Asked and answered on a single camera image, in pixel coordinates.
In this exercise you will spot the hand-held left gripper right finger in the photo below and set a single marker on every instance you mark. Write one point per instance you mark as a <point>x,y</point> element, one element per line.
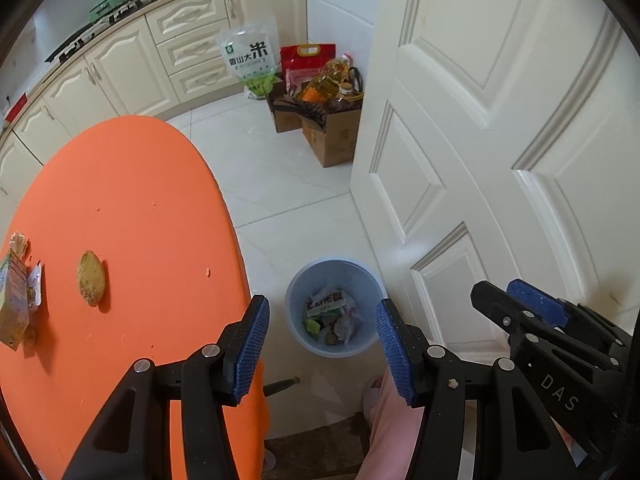
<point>392,355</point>

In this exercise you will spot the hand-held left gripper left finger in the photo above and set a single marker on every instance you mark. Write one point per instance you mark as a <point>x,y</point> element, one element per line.
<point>250,350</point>

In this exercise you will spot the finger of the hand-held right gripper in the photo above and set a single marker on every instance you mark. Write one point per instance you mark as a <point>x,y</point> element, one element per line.
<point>537,301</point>
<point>492,305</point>

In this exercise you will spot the clear plastic glove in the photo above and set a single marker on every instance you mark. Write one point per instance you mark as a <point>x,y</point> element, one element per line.
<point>350,322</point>

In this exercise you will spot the blue plastic bin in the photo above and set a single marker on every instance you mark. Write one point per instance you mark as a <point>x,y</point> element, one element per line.
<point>300,305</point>

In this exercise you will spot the green white snack packet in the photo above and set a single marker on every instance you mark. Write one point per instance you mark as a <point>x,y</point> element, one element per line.
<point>326,304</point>

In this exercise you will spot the round brown biscuit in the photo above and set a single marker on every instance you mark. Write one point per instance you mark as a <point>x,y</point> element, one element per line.
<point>91,277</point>

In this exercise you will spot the biscuit piece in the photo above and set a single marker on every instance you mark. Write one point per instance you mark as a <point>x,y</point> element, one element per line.
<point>30,336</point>
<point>20,242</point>

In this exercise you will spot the small white snack packet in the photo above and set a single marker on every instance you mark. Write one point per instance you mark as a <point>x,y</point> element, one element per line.
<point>35,287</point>

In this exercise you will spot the pink slipper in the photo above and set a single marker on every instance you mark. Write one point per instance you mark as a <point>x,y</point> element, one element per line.
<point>372,397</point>

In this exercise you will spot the person's pink trouser leg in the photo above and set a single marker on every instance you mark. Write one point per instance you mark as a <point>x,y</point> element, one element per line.
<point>390,440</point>

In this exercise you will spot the brown doormat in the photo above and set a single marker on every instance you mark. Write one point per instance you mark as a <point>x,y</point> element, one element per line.
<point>315,450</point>

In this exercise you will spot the white panel door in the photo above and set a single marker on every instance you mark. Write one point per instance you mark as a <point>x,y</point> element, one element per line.
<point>500,135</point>

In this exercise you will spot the large cardboard box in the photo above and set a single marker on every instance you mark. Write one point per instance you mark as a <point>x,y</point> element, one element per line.
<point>332,137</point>

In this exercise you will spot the small cardboard box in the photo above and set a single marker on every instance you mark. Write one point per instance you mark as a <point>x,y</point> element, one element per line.
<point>285,115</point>

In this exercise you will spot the yellow cooking oil bottle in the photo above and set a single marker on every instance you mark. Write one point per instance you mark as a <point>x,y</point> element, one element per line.
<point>327,77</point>

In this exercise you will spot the clear green rice bag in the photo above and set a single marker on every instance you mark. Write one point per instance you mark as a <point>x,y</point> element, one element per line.
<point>250,57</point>

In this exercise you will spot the cream kitchen cabinets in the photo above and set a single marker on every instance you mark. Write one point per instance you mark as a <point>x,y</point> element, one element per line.
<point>125,70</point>

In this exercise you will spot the red container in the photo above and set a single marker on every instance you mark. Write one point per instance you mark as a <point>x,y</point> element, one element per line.
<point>16,107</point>

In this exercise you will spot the black gas stove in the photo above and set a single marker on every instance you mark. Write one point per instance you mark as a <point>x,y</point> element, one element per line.
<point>95,30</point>

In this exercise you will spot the green cooking pot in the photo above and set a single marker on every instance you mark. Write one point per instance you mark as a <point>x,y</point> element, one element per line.
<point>112,2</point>

